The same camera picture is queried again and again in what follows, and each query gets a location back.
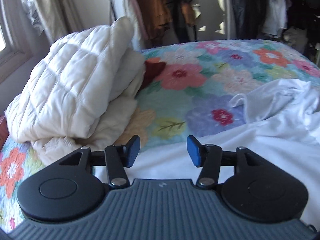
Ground pale curtain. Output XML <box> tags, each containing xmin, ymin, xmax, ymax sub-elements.
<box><xmin>14</xmin><ymin>0</ymin><xmax>84</xmax><ymax>37</ymax></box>

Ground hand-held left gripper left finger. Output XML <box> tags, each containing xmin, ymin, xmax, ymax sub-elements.
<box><xmin>59</xmin><ymin>135</ymin><xmax>141</xmax><ymax>189</ymax></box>

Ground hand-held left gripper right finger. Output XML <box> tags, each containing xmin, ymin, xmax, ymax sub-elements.
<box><xmin>187</xmin><ymin>135</ymin><xmax>263</xmax><ymax>189</ymax></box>

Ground dark red cloth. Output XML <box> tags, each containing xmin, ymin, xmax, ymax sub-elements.
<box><xmin>139</xmin><ymin>61</ymin><xmax>167</xmax><ymax>92</ymax></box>

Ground white puffer jacket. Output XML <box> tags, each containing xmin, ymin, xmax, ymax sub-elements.
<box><xmin>5</xmin><ymin>17</ymin><xmax>147</xmax><ymax>167</ymax></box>

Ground white hanging clothes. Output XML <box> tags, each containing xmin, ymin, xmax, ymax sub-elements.
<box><xmin>262</xmin><ymin>0</ymin><xmax>288</xmax><ymax>38</ymax></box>

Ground white shirt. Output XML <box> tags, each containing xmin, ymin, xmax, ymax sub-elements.
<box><xmin>95</xmin><ymin>78</ymin><xmax>320</xmax><ymax>232</ymax></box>

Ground floral quilt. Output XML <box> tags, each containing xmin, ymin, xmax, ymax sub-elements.
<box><xmin>0</xmin><ymin>39</ymin><xmax>320</xmax><ymax>233</ymax></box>

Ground brown hanging garment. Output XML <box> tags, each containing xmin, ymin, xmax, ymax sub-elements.
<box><xmin>130</xmin><ymin>0</ymin><xmax>173</xmax><ymax>40</ymax></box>

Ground black clothes rack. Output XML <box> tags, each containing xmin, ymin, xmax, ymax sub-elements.
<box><xmin>106</xmin><ymin>0</ymin><xmax>119</xmax><ymax>22</ymax></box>

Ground pale pink hanging garment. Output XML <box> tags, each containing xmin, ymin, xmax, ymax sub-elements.
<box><xmin>114</xmin><ymin>0</ymin><xmax>142</xmax><ymax>49</ymax></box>

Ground black hanging garment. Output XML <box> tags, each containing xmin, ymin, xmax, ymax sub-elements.
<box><xmin>151</xmin><ymin>0</ymin><xmax>197</xmax><ymax>44</ymax></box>

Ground pink suitcase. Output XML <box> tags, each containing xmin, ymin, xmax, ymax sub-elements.
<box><xmin>0</xmin><ymin>115</ymin><xmax>6</xmax><ymax>142</ymax></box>

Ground dark blue hanging clothes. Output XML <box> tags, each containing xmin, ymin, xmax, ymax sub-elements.
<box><xmin>229</xmin><ymin>0</ymin><xmax>268</xmax><ymax>40</ymax></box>

